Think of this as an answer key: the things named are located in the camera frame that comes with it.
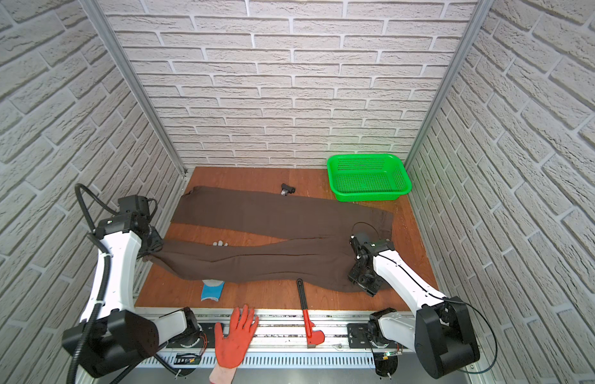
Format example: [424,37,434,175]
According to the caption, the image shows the brown trousers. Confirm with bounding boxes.
[146,187,393,292]

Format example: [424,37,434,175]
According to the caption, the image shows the right thin black cable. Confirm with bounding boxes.
[351,221,499,376]

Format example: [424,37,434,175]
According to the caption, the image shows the red work glove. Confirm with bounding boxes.
[214,305,259,369]

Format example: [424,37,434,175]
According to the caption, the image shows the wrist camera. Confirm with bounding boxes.
[118,195,150,217]
[350,233,373,259]

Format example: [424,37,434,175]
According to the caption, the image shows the aluminium mounting rail frame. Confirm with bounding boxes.
[76,308,490,384]

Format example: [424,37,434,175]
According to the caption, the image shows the grey blue work glove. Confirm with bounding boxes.
[200,239,230,302]

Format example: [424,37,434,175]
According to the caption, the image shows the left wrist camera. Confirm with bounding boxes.
[118,195,150,217]

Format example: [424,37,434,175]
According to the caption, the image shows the green plastic basket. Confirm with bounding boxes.
[326,154,413,203]

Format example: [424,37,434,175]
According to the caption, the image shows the small black clamp part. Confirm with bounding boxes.
[281,183,296,196]

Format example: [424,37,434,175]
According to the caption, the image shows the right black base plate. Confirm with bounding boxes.
[346,322,413,350]

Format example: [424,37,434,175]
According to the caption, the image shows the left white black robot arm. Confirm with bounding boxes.
[62,211,201,383]

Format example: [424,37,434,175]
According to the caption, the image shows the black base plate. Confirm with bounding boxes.
[346,322,413,350]
[165,323,215,350]

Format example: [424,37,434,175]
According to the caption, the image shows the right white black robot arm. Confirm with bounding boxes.
[349,234,481,379]

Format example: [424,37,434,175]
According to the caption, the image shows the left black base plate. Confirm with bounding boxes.
[165,323,215,350]

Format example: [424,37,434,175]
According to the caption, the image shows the red black pipe wrench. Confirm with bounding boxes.
[297,278,326,348]

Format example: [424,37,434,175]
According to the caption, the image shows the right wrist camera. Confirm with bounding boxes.
[350,233,373,259]

